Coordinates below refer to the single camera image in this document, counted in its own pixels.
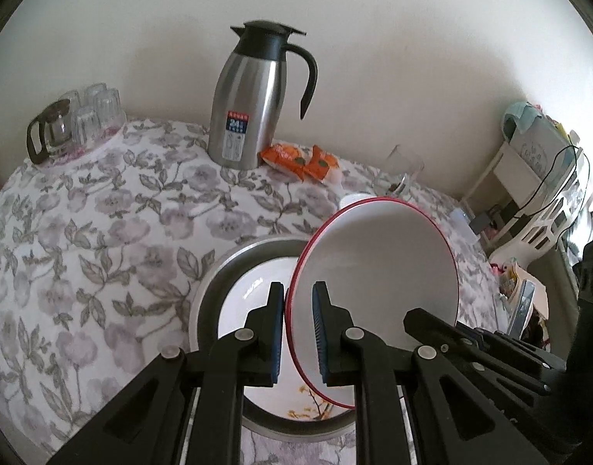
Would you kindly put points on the white red-rimmed bowl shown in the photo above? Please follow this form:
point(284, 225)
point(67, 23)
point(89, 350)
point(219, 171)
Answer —
point(383, 261)

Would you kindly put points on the smartphone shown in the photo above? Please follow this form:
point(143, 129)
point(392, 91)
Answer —
point(525, 300)

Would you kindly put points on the black charger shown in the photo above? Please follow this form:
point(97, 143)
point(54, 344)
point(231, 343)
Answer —
point(480, 223)

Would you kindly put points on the clear glass tray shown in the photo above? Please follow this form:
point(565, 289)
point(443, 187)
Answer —
point(110, 136)

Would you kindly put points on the large stainless steel basin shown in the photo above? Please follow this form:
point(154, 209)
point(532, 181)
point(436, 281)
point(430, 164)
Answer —
point(206, 295)

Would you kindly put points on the light blue bowl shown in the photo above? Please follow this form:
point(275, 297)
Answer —
point(354, 199)

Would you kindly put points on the stainless steel thermos jug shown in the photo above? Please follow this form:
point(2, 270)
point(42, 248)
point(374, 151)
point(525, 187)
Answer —
point(248, 106)

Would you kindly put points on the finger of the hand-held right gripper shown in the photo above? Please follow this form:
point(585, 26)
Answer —
point(470, 344)

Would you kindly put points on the clear glass cup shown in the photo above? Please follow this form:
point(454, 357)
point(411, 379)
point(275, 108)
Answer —
point(69, 100)
point(97, 93)
point(110, 109)
point(85, 126)

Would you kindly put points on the grey floral tablecloth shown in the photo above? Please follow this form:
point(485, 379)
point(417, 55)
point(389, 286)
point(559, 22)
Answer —
point(107, 252)

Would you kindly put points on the orange snack packet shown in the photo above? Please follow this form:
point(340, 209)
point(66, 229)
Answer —
point(284, 155)
point(320, 162)

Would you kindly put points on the white yellow flower plate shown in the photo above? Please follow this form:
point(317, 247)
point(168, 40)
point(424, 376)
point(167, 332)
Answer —
point(248, 295)

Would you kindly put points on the white power strip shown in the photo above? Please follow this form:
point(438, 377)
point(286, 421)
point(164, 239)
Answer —
point(458, 218)

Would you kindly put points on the clear glass mug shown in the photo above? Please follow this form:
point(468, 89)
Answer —
point(403, 164)

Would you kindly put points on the teal cloth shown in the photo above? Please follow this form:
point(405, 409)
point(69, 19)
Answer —
point(519, 111)

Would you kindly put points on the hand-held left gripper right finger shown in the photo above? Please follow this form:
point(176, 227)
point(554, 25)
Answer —
point(319, 334)

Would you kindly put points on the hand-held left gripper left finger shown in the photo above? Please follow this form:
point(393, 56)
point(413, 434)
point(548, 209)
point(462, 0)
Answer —
point(276, 329)

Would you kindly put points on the white openwork shelf rack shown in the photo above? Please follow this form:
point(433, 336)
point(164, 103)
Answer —
point(524, 242)

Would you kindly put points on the white printed box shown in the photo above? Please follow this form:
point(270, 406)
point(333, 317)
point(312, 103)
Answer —
point(538, 150)

